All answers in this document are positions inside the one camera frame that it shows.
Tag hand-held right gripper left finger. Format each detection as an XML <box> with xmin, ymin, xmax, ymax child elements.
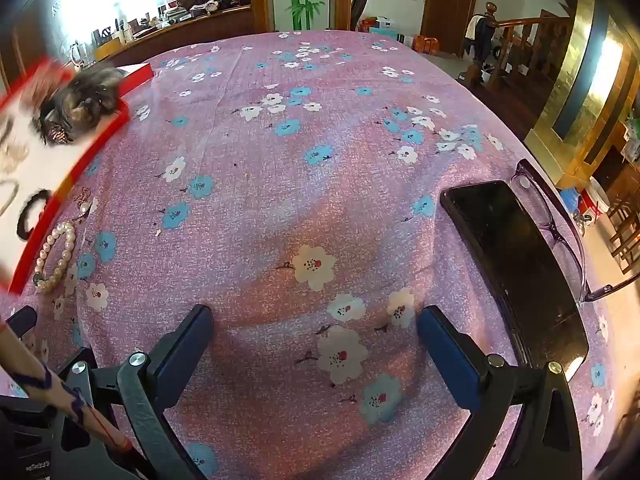
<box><xmin>47</xmin><ymin>304</ymin><xmax>217</xmax><ymax>480</ymax></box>

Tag dark wooden chair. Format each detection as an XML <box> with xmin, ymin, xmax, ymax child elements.
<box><xmin>351</xmin><ymin>0</ymin><xmax>372</xmax><ymax>31</ymax></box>

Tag white pearl bracelet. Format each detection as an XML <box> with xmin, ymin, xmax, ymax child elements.
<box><xmin>34</xmin><ymin>220</ymin><xmax>77</xmax><ymax>295</ymax></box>

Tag black smartphone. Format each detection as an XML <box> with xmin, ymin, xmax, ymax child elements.
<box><xmin>440</xmin><ymin>180</ymin><xmax>590</xmax><ymax>376</ymax></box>

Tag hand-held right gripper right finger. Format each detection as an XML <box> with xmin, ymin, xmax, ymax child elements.
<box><xmin>417</xmin><ymin>305</ymin><xmax>583</xmax><ymax>480</ymax></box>

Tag wooden counter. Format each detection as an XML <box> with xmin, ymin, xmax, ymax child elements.
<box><xmin>95</xmin><ymin>5</ymin><xmax>253</xmax><ymax>68</ymax></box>

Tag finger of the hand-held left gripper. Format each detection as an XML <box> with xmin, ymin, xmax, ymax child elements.
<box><xmin>4</xmin><ymin>305</ymin><xmax>39</xmax><ymax>341</ymax></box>

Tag wooden chairs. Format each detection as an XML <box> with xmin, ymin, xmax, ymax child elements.
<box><xmin>607</xmin><ymin>165</ymin><xmax>640</xmax><ymax>273</ymax></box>

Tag wooden stair railing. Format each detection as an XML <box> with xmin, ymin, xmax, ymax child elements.
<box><xmin>467</xmin><ymin>2</ymin><xmax>576</xmax><ymax>96</ymax></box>

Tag purple framed eyeglasses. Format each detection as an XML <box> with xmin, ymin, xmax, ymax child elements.
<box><xmin>510</xmin><ymin>158</ymin><xmax>640</xmax><ymax>303</ymax></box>

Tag pink floral tablecloth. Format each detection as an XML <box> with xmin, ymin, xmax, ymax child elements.
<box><xmin>0</xmin><ymin>30</ymin><xmax>618</xmax><ymax>480</ymax></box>

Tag red box lid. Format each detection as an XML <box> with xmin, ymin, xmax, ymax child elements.
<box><xmin>114</xmin><ymin>63</ymin><xmax>154</xmax><ymax>97</ymax></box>

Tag black bead bracelet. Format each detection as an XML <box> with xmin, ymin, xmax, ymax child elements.
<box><xmin>16</xmin><ymin>187</ymin><xmax>53</xmax><ymax>240</ymax></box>

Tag small pendant chain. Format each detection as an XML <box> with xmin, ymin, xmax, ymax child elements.
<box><xmin>70</xmin><ymin>186</ymin><xmax>98</xmax><ymax>223</ymax></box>

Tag thin metal bangle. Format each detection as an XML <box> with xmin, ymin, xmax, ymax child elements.
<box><xmin>0</xmin><ymin>179</ymin><xmax>21</xmax><ymax>213</ymax></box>

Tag brown wooden door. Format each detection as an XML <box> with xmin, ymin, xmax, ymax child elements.
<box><xmin>421</xmin><ymin>0</ymin><xmax>481</xmax><ymax>56</ymax></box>

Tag dark and white jacket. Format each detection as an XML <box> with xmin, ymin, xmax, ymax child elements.
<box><xmin>465</xmin><ymin>14</ymin><xmax>496</xmax><ymax>61</ymax></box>

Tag gold chain bracelet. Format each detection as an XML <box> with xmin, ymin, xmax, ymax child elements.
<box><xmin>0</xmin><ymin>140</ymin><xmax>28</xmax><ymax>171</ymax></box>

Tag red jewelry box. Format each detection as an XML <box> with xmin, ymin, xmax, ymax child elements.
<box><xmin>0</xmin><ymin>57</ymin><xmax>132</xmax><ymax>296</ymax></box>

